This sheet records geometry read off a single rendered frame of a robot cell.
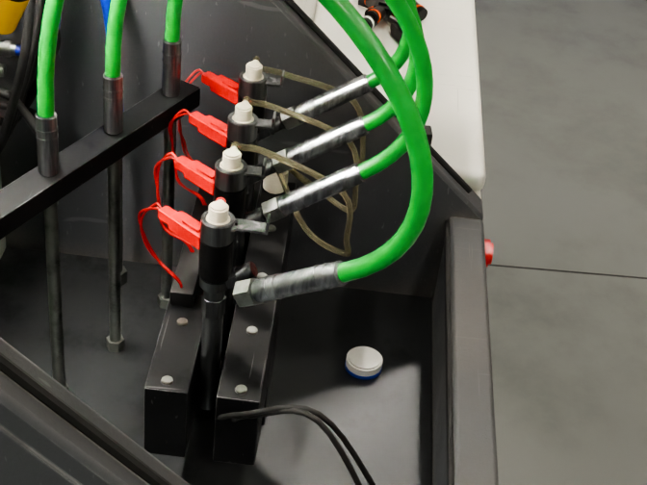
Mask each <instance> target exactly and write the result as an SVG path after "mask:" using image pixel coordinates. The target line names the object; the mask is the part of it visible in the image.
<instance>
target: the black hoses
mask: <svg viewBox="0 0 647 485"><path fill-rule="evenodd" d="M45 1H46V0H30V1H29V3H28V5H27V7H26V9H25V11H24V22H23V33H22V41H21V47H20V54H19V59H18V64H17V69H16V73H15V77H14V81H13V89H12V92H10V91H9V90H6V89H0V97H1V98H4V99H6V100H8V101H9V102H5V101H0V110H6V113H5V117H2V116H0V126H1V129H0V154H1V152H2V150H3V149H4V148H5V146H6V144H7V142H8V140H9V137H10V136H11V135H12V133H13V130H14V128H15V126H16V124H17V123H18V122H19V121H20V120H21V119H22V118H24V120H25V121H26V122H27V124H28V125H29V126H30V128H31V129H32V131H33V132H34V133H35V134H36V133H37V132H36V112H37V110H34V109H32V108H30V106H31V105H32V103H33V101H34V99H35V98H36V96H37V94H38V90H37V76H36V78H35V80H34V82H33V84H32V85H31V83H32V80H33V77H34V74H35V70H36V67H37V64H38V53H39V35H40V27H41V20H42V15H43V10H44V6H45ZM61 42H62V39H61V32H60V29H59V32H58V38H57V46H56V57H57V55H58V53H59V50H60V48H61ZM56 57H55V59H56Z"/></svg>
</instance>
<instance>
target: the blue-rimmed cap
mask: <svg viewBox="0 0 647 485"><path fill-rule="evenodd" d="M382 361H383V360H382V356H381V355H380V353H379V352H378V351H376V350H375V349H373V348H371V347H367V346H358V347H355V348H353V349H351V350H350V351H349V352H348V354H347V359H346V363H345V368H346V371H347V372H348V373H349V374H350V375H351V376H353V377H355V378H358V379H363V380H369V379H373V378H376V377H378V376H379V375H380V373H381V370H382Z"/></svg>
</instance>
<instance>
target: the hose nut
mask: <svg viewBox="0 0 647 485"><path fill-rule="evenodd" d="M254 279H257V278H250V279H246V280H242V281H237V282H235V286H234V291H233V294H232V295H233V296H234V298H235V300H236V302H237V304H238V306H239V307H246V306H253V305H257V304H262V303H264V302H257V301H256V300H255V299H254V298H253V297H252V295H251V291H250V287H251V283H252V281H253V280H254Z"/></svg>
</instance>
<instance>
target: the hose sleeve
mask: <svg viewBox="0 0 647 485"><path fill-rule="evenodd" d="M341 263H344V262H343V261H336V262H331V263H323V264H322V265H314V266H313V267H310V268H301V269H297V270H292V271H288V272H283V273H276V274H274V275H267V276H265V277H261V278H257V279H254V280H253V281H252V283H251V287H250V291H251V295H252V297H253V298H254V299H255V300H256V301H257V302H265V301H274V300H277V299H283V298H285V297H289V296H294V295H299V294H308V293H312V292H317V291H325V290H326V289H329V290H330V289H334V288H336V287H341V286H346V285H347V284H348V282H346V283H344V282H342V281H341V280H340V278H339V276H338V272H337V268H338V266H339V265H340V264H341Z"/></svg>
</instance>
